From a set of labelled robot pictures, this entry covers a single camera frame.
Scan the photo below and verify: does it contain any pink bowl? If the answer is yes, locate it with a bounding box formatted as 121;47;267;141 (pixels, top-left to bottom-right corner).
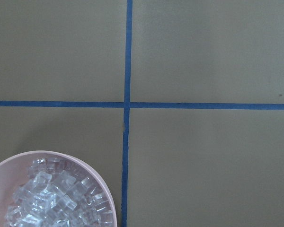
0;150;118;227

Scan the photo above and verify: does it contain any pile of clear ice cubes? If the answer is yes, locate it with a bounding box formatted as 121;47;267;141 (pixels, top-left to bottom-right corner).
4;157;114;227

